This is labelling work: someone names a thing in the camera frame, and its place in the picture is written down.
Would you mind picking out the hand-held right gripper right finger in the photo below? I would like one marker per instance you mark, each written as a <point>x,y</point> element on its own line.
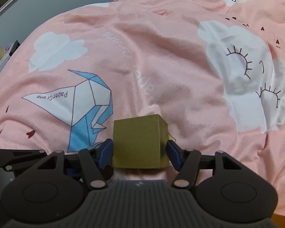
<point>174,153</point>

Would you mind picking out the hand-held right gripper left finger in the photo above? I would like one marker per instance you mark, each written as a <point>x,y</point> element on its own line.
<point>106,153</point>

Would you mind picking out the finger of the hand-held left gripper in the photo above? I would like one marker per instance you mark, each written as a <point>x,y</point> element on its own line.
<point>14,155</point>
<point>71,171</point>

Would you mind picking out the gold cube box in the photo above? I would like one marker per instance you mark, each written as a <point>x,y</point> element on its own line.
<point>135,144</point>

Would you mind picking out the pink printed blanket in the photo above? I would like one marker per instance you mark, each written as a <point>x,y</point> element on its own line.
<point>156,52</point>

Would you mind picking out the dark bedside device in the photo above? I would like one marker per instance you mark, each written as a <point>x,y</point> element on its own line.
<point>14,47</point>

